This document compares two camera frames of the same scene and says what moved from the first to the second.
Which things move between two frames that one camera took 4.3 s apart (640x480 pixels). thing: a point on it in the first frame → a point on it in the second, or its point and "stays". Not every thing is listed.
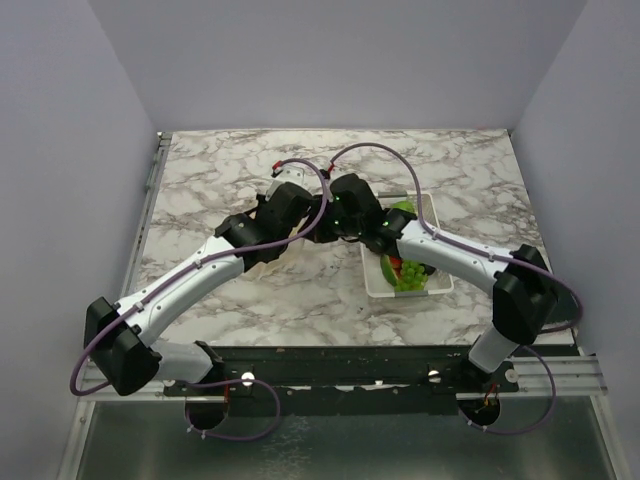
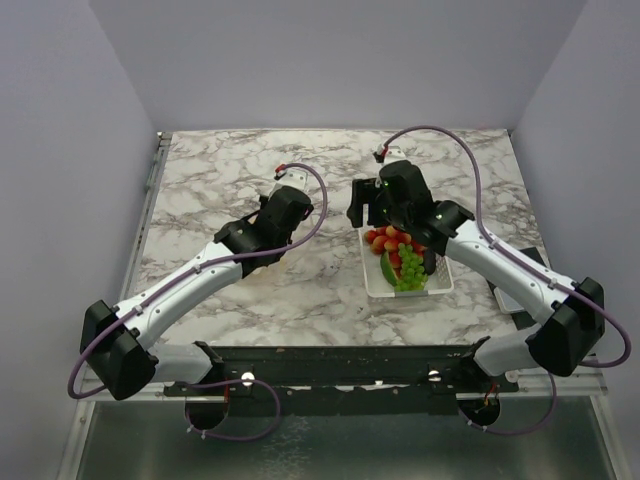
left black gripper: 261,203 stays
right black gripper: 319,233 → 363,191
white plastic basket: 375,282 stays
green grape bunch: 412,277 stays
